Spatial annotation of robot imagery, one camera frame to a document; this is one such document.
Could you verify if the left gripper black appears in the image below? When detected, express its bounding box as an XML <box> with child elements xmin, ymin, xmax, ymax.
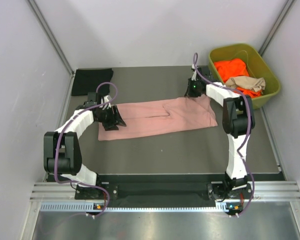
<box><xmin>96</xmin><ymin>104</ymin><xmax>126</xmax><ymax>131</ymax></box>

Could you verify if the pink t shirt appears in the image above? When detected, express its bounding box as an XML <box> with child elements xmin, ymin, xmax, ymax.
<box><xmin>98</xmin><ymin>95</ymin><xmax>218</xmax><ymax>141</ymax></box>

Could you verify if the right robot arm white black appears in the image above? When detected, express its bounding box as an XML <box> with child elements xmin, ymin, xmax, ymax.
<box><xmin>185</xmin><ymin>65</ymin><xmax>255</xmax><ymax>199</ymax></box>

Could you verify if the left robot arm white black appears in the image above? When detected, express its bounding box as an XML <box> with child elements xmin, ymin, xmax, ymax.
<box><xmin>43</xmin><ymin>92</ymin><xmax>127</xmax><ymax>199</ymax></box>

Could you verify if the orange t shirt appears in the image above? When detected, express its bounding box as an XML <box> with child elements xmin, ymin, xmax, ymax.
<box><xmin>213</xmin><ymin>58</ymin><xmax>264</xmax><ymax>98</ymax></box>

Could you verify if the folded black t shirt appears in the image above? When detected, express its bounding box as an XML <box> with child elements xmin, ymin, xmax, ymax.
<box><xmin>71</xmin><ymin>68</ymin><xmax>114</xmax><ymax>96</ymax></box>

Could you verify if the beige t shirt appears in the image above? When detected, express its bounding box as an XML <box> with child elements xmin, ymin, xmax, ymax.
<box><xmin>225</xmin><ymin>76</ymin><xmax>266</xmax><ymax>92</ymax></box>

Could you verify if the olive green plastic bin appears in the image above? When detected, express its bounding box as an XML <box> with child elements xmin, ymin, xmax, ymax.
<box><xmin>208</xmin><ymin>43</ymin><xmax>281</xmax><ymax>109</ymax></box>

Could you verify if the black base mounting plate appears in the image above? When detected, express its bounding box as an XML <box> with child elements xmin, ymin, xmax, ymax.
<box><xmin>74</xmin><ymin>172</ymin><xmax>286</xmax><ymax>208</ymax></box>

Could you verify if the grey slotted cable duct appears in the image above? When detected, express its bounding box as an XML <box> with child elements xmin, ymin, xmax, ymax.
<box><xmin>40</xmin><ymin>202</ymin><xmax>240</xmax><ymax>213</ymax></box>

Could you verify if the right aluminium corner post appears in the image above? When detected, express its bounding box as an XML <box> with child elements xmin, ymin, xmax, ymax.
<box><xmin>258</xmin><ymin>0</ymin><xmax>297</xmax><ymax>56</ymax></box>

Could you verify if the aluminium corner post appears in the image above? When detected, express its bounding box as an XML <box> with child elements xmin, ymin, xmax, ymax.
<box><xmin>258</xmin><ymin>0</ymin><xmax>297</xmax><ymax>56</ymax></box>
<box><xmin>25</xmin><ymin>0</ymin><xmax>74</xmax><ymax>75</ymax></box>

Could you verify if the left aluminium corner post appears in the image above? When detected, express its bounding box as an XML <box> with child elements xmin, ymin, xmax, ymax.
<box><xmin>25</xmin><ymin>0</ymin><xmax>74</xmax><ymax>75</ymax></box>

